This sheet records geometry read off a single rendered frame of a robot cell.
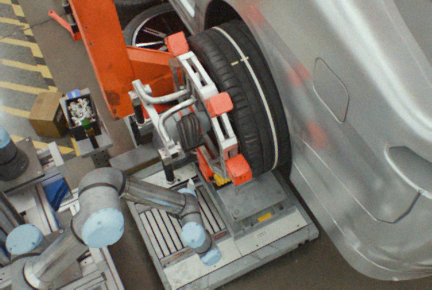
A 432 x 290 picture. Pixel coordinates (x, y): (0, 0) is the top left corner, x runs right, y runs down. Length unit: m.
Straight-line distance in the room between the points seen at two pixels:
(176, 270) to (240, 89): 1.14
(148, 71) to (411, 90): 1.57
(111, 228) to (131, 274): 1.38
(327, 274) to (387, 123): 1.59
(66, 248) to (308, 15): 0.97
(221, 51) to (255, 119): 0.29
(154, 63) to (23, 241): 1.12
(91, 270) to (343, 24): 1.30
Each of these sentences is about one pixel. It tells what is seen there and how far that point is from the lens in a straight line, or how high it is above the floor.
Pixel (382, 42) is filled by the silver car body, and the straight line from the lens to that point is 1.39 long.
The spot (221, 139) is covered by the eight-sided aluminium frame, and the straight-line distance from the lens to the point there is 2.03.
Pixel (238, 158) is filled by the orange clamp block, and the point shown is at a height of 0.88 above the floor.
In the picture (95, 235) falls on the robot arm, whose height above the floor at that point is 1.30.
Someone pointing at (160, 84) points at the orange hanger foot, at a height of 0.65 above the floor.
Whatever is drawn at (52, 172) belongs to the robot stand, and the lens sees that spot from 2.39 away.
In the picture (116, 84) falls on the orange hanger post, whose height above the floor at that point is 0.77.
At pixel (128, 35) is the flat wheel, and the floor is 0.50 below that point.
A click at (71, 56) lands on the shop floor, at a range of 3.94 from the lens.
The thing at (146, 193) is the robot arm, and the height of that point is 1.16.
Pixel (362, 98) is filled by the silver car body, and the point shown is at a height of 1.56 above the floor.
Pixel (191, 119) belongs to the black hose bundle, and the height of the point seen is 1.04.
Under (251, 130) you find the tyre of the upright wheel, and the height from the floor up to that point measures 1.02.
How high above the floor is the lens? 2.63
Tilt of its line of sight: 53 degrees down
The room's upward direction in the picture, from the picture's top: 7 degrees counter-clockwise
